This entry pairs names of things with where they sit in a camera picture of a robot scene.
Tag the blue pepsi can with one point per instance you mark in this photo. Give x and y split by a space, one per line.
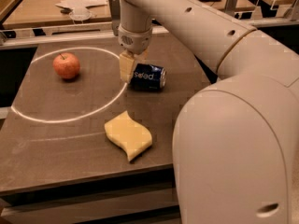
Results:
148 77

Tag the red apple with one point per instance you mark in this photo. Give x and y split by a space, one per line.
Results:
66 65

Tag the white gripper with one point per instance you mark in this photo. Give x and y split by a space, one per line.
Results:
135 41

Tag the yellow wavy sponge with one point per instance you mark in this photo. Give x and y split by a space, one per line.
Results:
132 137

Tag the clear round lid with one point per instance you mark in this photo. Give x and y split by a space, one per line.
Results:
80 14

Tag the white circle tape marking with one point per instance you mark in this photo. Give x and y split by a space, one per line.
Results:
44 97

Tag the left grey metal post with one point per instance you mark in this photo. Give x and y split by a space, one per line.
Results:
115 12

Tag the white papers on desk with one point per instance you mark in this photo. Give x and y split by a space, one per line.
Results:
81 3

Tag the wooden background desk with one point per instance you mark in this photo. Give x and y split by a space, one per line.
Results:
40 13

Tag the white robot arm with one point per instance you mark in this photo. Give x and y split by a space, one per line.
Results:
235 141

